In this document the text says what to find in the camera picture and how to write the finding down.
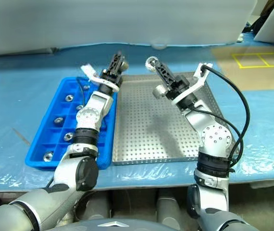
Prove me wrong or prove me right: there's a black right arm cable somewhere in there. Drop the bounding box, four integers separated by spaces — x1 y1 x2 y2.
189 65 251 169

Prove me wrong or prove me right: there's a perforated metal tray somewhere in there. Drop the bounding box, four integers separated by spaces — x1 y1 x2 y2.
112 71 240 167

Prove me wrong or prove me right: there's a grey rounded cylinder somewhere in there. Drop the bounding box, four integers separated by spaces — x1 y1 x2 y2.
157 189 188 224
75 190 111 219

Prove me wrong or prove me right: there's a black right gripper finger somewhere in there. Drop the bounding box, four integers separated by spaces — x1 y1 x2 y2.
152 67 172 89
153 59 176 83

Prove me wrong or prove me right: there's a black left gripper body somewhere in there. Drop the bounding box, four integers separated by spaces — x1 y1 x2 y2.
100 69 124 86

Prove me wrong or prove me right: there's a large white foam board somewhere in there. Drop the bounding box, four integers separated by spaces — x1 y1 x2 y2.
0 0 258 58

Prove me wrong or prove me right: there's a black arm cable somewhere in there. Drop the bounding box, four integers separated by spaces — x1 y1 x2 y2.
189 65 251 169
75 77 89 106

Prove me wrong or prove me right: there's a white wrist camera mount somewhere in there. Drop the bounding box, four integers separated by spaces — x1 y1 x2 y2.
170 63 212 104
80 64 121 92

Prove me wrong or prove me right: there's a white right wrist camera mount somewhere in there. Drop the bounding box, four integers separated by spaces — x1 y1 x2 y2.
170 63 212 104

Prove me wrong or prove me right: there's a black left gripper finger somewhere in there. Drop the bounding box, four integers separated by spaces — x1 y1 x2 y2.
117 50 125 73
107 53 120 76

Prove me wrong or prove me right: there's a blue plastic compartment tray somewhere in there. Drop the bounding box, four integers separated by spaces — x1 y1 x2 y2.
25 77 118 171

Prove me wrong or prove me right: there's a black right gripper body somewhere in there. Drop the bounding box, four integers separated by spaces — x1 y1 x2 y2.
164 76 190 100

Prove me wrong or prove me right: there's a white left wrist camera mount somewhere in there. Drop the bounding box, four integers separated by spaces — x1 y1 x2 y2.
80 64 121 92

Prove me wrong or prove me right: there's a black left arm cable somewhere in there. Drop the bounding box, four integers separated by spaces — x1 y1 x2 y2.
75 77 89 106

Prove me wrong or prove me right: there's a grey robot torso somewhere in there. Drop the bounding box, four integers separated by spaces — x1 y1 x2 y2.
43 216 200 231

